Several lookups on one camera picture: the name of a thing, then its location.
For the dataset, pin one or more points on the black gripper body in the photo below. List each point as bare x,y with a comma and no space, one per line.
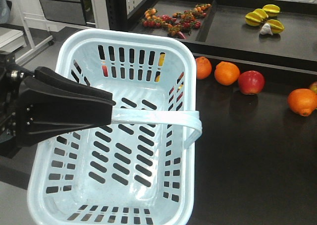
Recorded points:
11,77

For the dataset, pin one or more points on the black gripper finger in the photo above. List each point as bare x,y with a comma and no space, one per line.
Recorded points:
48,76
45,112

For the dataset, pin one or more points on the light blue plastic basket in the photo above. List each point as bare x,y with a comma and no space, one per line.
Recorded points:
139,170

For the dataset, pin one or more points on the orange near front apples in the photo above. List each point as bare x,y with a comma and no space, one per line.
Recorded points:
302,101

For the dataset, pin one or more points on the orange middle left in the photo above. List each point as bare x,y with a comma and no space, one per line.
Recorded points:
204,67

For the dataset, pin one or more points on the orange middle right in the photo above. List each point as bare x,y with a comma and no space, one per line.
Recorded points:
226,73

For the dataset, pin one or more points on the red apple beside oranges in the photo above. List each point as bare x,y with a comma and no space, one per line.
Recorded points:
251,82

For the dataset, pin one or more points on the black wooden display stand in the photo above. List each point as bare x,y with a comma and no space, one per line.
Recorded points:
256,162

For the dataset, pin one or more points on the white garlic bulb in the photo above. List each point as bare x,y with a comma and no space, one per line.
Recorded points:
266,29

